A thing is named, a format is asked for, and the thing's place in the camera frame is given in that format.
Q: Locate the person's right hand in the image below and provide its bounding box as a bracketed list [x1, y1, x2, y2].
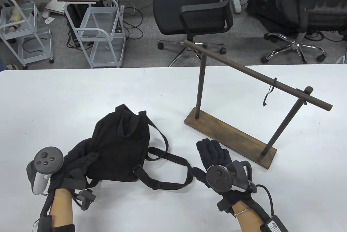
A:
[191, 138, 257, 203]

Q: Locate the person's left hand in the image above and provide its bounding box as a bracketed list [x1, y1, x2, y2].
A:
[50, 138, 101, 189]

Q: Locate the black backpack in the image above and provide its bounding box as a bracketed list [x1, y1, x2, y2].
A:
[65, 104, 194, 191]

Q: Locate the person's left forearm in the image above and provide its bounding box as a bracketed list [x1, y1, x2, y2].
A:
[41, 187, 75, 232]

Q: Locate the person's right forearm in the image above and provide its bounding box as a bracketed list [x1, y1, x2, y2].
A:
[229, 193, 274, 232]

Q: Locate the dark grey controller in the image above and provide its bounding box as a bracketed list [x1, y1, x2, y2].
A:
[205, 160, 257, 194]

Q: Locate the dark wooden hanging rack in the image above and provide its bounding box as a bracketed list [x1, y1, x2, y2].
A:
[184, 40, 333, 169]

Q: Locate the grey and white controller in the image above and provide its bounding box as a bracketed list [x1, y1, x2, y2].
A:
[26, 147, 64, 196]

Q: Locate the black box with label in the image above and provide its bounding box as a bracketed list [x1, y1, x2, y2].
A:
[260, 215, 291, 232]

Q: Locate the black metal hook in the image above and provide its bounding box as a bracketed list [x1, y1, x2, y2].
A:
[262, 78, 277, 107]

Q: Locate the white metal mesh cart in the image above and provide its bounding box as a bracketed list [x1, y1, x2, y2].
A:
[64, 0, 127, 69]

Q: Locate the white cart with plush toy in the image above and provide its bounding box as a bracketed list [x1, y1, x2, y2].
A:
[0, 0, 54, 69]

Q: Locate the black computer tower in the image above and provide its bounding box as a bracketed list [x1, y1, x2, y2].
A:
[66, 5, 88, 47]

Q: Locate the black mesh office chair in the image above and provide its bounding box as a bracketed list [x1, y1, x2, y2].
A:
[152, 0, 243, 67]

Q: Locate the beige plush toy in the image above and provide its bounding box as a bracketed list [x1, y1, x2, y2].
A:
[8, 7, 23, 33]

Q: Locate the black chair with chrome base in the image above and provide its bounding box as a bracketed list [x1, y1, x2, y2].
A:
[247, 0, 347, 65]

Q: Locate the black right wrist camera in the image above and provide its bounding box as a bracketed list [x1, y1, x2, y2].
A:
[217, 199, 231, 213]

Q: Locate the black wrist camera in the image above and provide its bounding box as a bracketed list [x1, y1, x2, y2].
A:
[217, 199, 231, 213]
[72, 188, 97, 211]

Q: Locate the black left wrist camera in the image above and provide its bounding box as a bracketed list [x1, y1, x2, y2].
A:
[72, 188, 97, 211]

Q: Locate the black glove cable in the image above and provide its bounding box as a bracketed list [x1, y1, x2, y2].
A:
[255, 184, 275, 217]

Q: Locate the black strapped box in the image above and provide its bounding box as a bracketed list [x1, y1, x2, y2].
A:
[32, 215, 53, 232]

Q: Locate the black floor cable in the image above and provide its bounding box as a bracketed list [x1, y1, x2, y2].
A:
[119, 5, 144, 40]

